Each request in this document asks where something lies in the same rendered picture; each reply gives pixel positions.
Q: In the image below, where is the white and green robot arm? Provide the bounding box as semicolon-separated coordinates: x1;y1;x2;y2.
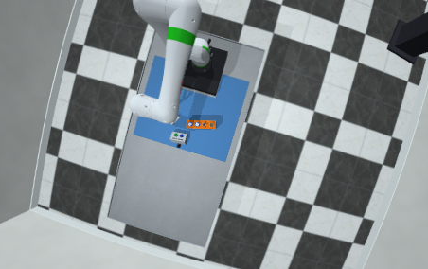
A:
130;0;214;124

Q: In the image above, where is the blue bench mat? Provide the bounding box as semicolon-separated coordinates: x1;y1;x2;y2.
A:
134;56;249;162

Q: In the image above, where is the orange tube rack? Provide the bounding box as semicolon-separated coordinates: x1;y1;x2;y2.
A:
187;120;216;129

